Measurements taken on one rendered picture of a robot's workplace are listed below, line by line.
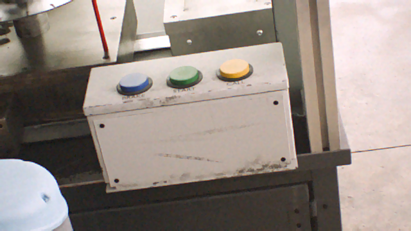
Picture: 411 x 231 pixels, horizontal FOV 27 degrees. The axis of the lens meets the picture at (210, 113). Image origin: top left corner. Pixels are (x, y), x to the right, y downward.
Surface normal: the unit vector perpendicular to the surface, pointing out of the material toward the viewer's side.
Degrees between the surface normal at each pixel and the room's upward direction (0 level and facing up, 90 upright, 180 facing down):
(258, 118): 90
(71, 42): 0
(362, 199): 0
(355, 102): 0
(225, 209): 90
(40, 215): 87
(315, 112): 90
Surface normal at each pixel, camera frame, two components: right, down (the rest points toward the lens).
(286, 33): 0.01, 0.55
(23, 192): -0.03, -0.87
